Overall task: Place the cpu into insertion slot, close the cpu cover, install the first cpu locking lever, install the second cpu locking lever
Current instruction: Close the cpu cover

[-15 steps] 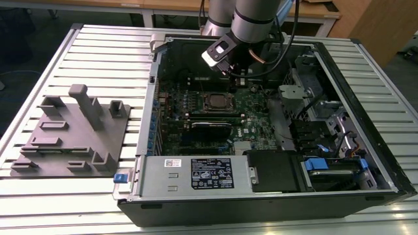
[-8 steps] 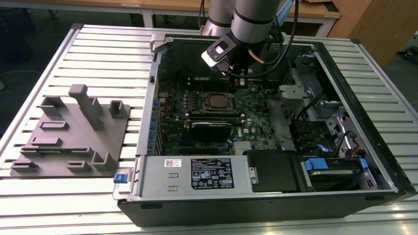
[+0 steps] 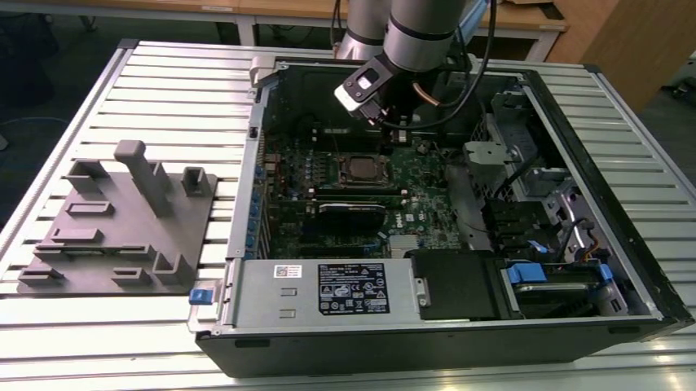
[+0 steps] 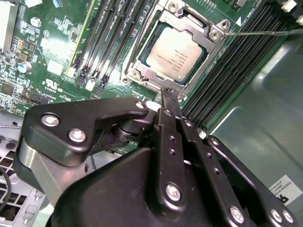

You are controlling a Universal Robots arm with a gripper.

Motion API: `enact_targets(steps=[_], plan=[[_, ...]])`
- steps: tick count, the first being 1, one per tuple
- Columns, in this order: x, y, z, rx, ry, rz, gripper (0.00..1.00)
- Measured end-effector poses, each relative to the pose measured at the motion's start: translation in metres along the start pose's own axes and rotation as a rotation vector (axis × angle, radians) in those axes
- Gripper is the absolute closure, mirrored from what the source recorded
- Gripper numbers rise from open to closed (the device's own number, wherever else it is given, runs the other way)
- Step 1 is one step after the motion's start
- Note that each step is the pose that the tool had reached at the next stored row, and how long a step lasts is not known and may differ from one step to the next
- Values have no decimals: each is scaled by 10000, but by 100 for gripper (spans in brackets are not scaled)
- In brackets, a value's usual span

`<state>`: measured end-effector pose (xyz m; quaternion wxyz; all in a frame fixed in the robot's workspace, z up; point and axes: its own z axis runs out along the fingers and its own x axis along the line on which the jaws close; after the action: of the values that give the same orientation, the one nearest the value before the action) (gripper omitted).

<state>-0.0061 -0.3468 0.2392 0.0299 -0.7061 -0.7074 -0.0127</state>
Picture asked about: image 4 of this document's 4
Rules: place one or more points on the metal socket cover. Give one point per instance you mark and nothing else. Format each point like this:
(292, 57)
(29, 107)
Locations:
(196, 35)

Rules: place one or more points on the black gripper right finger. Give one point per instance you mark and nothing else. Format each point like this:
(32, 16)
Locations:
(207, 165)

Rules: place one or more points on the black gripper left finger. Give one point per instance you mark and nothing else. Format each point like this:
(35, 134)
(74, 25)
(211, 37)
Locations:
(71, 118)

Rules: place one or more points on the silver CPU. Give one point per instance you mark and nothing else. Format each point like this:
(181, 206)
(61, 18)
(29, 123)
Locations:
(175, 54)

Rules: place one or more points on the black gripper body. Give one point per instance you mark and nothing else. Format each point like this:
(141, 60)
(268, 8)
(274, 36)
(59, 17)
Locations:
(106, 196)

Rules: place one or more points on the metal locking lever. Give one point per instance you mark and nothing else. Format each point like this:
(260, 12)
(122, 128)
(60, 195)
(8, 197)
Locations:
(140, 40)
(248, 33)

